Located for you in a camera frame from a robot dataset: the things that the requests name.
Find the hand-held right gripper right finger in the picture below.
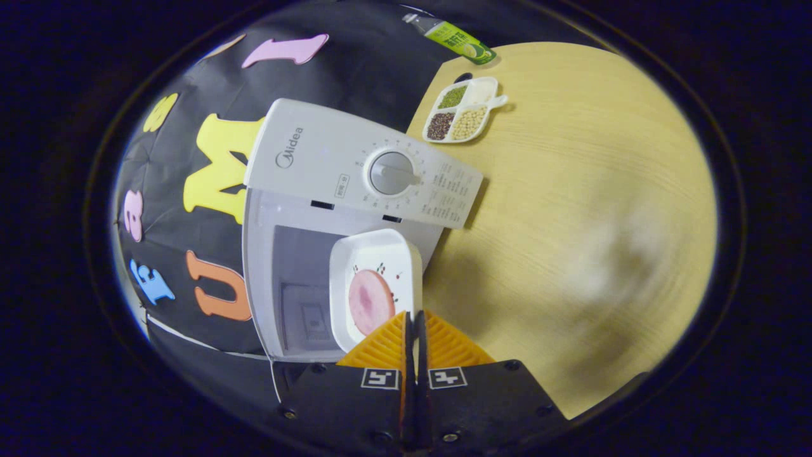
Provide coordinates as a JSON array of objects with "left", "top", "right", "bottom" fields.
[{"left": 412, "top": 310, "right": 568, "bottom": 453}]

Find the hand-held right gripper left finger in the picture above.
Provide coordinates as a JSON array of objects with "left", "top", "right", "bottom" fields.
[{"left": 279, "top": 310, "right": 416, "bottom": 453}]

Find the pink ham slice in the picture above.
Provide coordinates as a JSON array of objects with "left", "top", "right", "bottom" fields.
[{"left": 348, "top": 269, "right": 396, "bottom": 337}]

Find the white square plate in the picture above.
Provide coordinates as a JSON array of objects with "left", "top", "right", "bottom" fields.
[{"left": 329, "top": 228, "right": 424, "bottom": 354}]

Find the white microwave oven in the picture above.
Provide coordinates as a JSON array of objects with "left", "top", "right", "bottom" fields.
[{"left": 146, "top": 97, "right": 484, "bottom": 407}]

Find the divided white bean tray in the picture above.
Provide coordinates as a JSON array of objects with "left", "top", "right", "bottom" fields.
[{"left": 422, "top": 76, "right": 509, "bottom": 145}]

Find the green drink bottle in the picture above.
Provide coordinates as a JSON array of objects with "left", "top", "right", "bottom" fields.
[{"left": 403, "top": 13, "right": 497, "bottom": 66}]

